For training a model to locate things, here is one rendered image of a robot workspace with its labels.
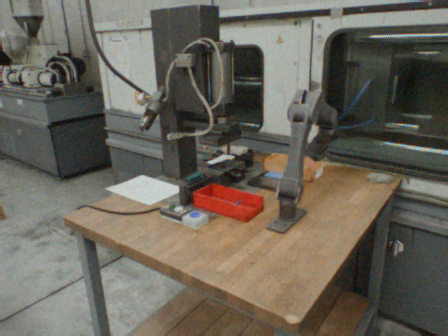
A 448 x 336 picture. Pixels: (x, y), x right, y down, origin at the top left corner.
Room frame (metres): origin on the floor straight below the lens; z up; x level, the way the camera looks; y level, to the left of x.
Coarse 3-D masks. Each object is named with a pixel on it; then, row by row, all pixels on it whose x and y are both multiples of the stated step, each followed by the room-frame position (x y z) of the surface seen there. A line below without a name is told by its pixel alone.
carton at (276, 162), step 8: (264, 160) 1.66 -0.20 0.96; (272, 160) 1.64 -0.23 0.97; (280, 160) 1.74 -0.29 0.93; (304, 160) 1.66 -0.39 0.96; (264, 168) 1.66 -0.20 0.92; (272, 168) 1.64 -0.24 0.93; (280, 168) 1.61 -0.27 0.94; (304, 168) 1.54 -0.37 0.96; (312, 168) 1.52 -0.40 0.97; (320, 168) 1.60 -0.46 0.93; (304, 176) 1.54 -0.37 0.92; (312, 176) 1.53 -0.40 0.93
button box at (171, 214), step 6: (174, 204) 1.26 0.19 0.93; (102, 210) 1.28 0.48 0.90; (108, 210) 1.27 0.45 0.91; (150, 210) 1.26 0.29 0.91; (162, 210) 1.22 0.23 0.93; (168, 210) 1.21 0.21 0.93; (174, 210) 1.20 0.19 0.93; (186, 210) 1.21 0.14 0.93; (162, 216) 1.22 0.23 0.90; (168, 216) 1.20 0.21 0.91; (174, 216) 1.18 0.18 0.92; (180, 216) 1.16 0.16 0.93; (180, 222) 1.16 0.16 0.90
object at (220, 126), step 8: (184, 120) 1.61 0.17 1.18; (192, 120) 1.67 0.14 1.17; (200, 120) 1.65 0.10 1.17; (208, 120) 1.61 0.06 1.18; (216, 120) 1.59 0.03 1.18; (224, 120) 1.52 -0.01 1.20; (216, 128) 1.50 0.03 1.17; (224, 128) 1.47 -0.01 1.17; (232, 128) 1.49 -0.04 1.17; (200, 136) 1.47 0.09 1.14; (208, 136) 1.47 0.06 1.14; (216, 136) 1.46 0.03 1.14; (224, 136) 1.46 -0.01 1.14; (232, 136) 1.50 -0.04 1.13; (240, 136) 1.55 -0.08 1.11; (200, 144) 1.47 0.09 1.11; (208, 144) 1.45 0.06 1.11; (216, 144) 1.42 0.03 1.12; (224, 144) 1.46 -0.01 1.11
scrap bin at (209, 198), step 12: (204, 192) 1.35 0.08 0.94; (216, 192) 1.38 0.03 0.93; (228, 192) 1.34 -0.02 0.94; (240, 192) 1.30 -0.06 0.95; (204, 204) 1.27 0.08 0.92; (216, 204) 1.23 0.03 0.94; (228, 204) 1.20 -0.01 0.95; (240, 204) 1.30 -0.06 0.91; (252, 204) 1.27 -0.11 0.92; (228, 216) 1.20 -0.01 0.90; (240, 216) 1.17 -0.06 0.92; (252, 216) 1.18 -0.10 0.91
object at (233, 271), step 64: (256, 192) 1.42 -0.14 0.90; (320, 192) 1.40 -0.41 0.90; (384, 192) 1.38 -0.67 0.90; (128, 256) 1.07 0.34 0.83; (192, 256) 0.95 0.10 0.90; (256, 256) 0.94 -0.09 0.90; (320, 256) 0.93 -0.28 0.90; (384, 256) 1.54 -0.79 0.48; (192, 320) 1.43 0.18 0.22; (256, 320) 1.42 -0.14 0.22; (320, 320) 1.41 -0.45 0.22
